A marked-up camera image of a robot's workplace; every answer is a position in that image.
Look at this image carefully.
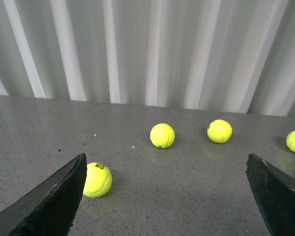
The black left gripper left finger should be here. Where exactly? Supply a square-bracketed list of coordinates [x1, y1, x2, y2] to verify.
[0, 153, 87, 236]

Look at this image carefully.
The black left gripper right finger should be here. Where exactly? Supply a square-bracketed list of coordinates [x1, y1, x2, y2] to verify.
[246, 153, 295, 236]

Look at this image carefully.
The near left tennis ball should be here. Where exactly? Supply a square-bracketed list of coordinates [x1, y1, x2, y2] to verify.
[83, 162, 113, 198]

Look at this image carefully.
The right centre tennis ball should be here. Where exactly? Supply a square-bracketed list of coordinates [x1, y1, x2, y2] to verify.
[207, 119, 233, 144]

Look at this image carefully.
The middle tennis ball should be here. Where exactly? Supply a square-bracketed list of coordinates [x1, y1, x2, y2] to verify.
[150, 123, 176, 148]

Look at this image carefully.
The white pleated curtain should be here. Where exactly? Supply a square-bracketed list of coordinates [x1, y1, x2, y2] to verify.
[0, 0, 295, 117]

